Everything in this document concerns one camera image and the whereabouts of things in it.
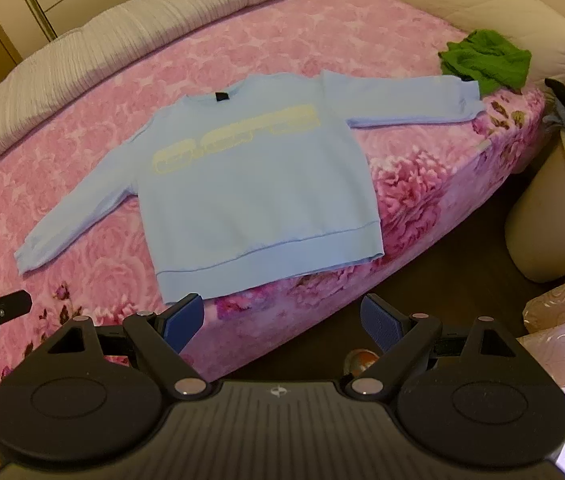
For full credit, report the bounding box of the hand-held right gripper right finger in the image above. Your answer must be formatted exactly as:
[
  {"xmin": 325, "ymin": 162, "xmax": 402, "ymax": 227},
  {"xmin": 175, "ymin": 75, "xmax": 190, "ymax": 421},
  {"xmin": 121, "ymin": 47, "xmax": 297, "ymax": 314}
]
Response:
[{"xmin": 345, "ymin": 294, "xmax": 528, "ymax": 401}]

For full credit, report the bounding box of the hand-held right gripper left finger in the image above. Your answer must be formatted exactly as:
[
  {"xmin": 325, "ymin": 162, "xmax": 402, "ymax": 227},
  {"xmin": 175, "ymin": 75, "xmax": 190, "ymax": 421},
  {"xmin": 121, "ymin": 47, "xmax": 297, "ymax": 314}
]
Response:
[{"xmin": 38, "ymin": 294, "xmax": 212, "ymax": 400}]

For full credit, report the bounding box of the light blue sweatshirt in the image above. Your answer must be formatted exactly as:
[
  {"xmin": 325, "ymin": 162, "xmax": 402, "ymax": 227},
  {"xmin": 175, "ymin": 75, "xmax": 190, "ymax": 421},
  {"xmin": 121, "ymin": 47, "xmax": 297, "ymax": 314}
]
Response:
[{"xmin": 14, "ymin": 71, "xmax": 485, "ymax": 306}]

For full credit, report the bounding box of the red round object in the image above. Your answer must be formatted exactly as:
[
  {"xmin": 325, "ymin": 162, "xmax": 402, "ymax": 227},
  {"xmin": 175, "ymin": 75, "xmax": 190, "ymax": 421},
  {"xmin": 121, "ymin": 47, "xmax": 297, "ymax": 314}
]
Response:
[{"xmin": 343, "ymin": 347, "xmax": 379, "ymax": 377}]

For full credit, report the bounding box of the white round laundry bin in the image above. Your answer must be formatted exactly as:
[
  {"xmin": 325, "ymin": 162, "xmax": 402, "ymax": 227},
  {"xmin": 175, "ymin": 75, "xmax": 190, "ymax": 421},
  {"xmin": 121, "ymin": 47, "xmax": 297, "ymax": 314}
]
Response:
[{"xmin": 505, "ymin": 125, "xmax": 565, "ymax": 283}]

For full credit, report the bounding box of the green knit garment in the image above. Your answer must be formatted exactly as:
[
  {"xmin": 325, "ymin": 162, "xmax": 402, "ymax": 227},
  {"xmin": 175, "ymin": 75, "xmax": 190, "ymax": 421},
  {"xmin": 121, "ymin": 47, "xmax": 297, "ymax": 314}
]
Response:
[{"xmin": 438, "ymin": 29, "xmax": 532, "ymax": 97}]

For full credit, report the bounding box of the pink floral blanket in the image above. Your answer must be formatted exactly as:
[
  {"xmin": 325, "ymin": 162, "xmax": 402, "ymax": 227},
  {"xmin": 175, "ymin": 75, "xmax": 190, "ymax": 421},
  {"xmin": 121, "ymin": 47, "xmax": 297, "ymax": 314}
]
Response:
[{"xmin": 0, "ymin": 0, "xmax": 548, "ymax": 436}]

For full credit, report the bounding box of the grey striped quilt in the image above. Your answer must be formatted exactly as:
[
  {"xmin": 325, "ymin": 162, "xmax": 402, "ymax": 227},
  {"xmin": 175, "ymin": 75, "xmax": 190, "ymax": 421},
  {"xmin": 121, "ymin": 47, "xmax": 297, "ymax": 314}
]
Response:
[{"xmin": 0, "ymin": 0, "xmax": 363, "ymax": 186}]

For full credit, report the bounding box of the white padded headboard cushion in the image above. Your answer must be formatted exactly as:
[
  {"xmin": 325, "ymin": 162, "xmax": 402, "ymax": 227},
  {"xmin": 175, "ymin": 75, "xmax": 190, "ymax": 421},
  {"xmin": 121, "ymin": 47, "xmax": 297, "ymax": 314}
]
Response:
[{"xmin": 365, "ymin": 0, "xmax": 565, "ymax": 86}]

